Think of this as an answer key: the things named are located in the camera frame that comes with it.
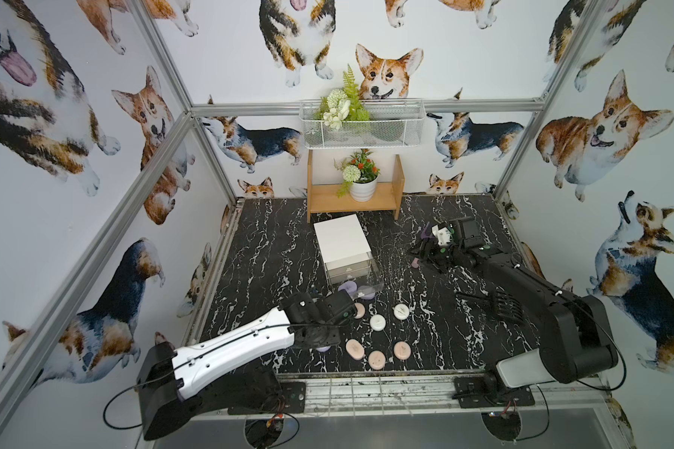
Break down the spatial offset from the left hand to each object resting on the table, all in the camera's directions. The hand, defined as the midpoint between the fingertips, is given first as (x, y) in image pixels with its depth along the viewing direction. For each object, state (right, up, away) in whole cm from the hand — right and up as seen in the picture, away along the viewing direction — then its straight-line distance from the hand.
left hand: (331, 330), depth 75 cm
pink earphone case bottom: (+12, -9, +3) cm, 16 cm away
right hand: (+26, +21, +11) cm, 35 cm away
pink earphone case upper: (+8, +1, +13) cm, 16 cm away
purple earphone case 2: (-2, -3, -3) cm, 5 cm away
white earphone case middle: (+13, -2, +11) cm, 17 cm away
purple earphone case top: (+10, +8, +11) cm, 17 cm away
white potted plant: (+8, +46, +25) cm, 53 cm away
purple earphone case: (+5, +10, +7) cm, 13 cm away
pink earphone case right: (+20, -8, +5) cm, 22 cm away
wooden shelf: (-7, +38, +36) cm, 53 cm away
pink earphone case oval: (+6, -7, +5) cm, 11 cm away
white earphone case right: (+21, +1, +13) cm, 24 cm away
